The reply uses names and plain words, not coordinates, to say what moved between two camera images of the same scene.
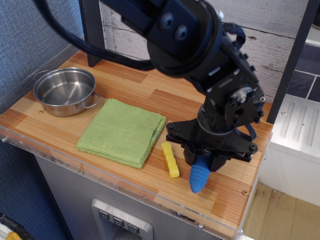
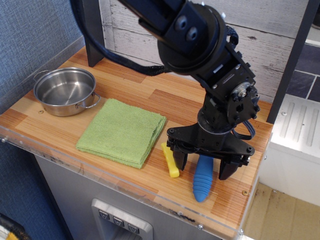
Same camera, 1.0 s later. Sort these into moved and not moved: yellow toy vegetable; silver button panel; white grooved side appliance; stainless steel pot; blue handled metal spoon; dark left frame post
Moved: blue handled metal spoon
Not moved: dark left frame post; yellow toy vegetable; white grooved side appliance; silver button panel; stainless steel pot
